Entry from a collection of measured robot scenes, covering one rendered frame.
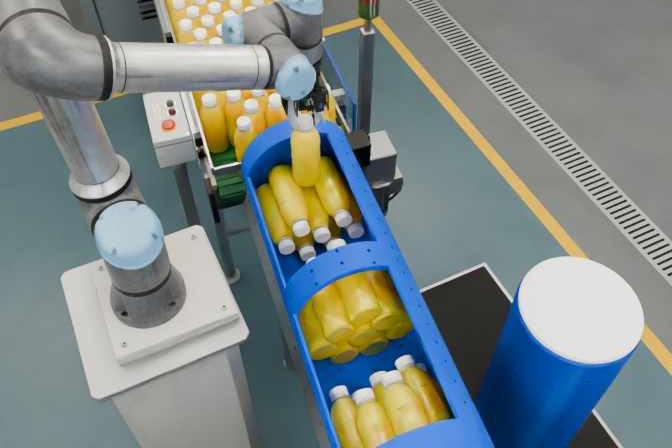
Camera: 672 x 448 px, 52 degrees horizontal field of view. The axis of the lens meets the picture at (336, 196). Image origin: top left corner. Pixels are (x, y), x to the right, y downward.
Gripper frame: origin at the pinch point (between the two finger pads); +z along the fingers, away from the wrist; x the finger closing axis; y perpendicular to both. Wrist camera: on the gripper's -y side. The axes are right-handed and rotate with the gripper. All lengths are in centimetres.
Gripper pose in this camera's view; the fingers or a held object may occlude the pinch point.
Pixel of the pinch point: (304, 121)
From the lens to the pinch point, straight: 155.4
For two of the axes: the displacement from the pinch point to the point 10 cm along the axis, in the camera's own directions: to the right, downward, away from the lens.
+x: 9.5, -2.4, 2.1
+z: 0.0, 6.4, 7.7
